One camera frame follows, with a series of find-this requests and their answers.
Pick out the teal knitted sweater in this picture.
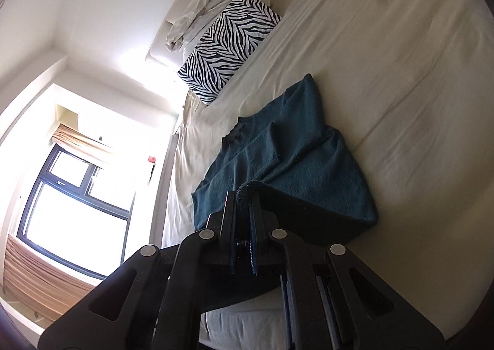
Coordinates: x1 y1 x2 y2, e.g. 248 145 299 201
192 75 379 245

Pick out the dark framed window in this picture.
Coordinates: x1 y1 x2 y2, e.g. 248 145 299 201
17 144 136 280

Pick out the brown roman blind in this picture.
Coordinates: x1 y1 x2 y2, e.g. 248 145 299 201
51 123 110 162

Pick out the brown striped curtain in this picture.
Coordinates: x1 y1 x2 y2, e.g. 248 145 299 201
2 235 94 322

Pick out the zebra print pillow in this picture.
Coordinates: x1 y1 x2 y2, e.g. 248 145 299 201
178 0 282 106

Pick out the cream bed sheet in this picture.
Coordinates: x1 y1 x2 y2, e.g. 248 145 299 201
162 0 493 337

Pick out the white crumpled duvet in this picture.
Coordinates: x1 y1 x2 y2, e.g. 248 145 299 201
165 0 271 54

